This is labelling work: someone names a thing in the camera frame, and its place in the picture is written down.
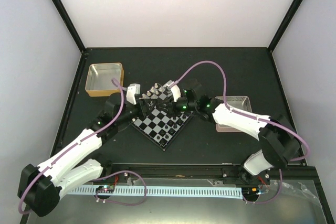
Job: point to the black frame post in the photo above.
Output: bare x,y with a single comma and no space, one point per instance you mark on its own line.
293,8
69,24

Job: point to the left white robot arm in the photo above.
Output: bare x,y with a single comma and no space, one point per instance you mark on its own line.
42,187

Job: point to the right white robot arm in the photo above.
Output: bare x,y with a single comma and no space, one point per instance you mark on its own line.
278,143

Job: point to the light blue cable duct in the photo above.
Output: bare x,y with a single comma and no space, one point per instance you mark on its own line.
163,191

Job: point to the gold metal tin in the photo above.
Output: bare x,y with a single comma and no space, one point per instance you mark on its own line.
99,79

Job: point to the small green circuit board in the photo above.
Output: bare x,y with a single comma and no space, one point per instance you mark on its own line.
106,189

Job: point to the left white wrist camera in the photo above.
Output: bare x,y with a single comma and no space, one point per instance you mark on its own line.
132,91

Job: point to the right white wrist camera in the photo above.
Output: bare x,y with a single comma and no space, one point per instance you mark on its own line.
174,89

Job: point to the black front rail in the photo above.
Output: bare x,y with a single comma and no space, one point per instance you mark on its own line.
231,172

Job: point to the black white chess board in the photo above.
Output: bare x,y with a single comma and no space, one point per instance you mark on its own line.
147,125

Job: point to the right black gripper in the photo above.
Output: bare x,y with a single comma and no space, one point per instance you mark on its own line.
171,110

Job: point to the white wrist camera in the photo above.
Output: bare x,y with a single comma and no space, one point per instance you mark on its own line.
174,89
132,91

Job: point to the right black frame post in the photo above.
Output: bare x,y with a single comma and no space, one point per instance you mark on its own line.
293,8

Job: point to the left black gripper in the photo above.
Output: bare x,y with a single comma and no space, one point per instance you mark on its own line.
143,104

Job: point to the left black frame post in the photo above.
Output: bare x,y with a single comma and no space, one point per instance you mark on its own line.
69,24

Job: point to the right small circuit board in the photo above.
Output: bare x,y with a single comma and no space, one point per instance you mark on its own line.
253,191

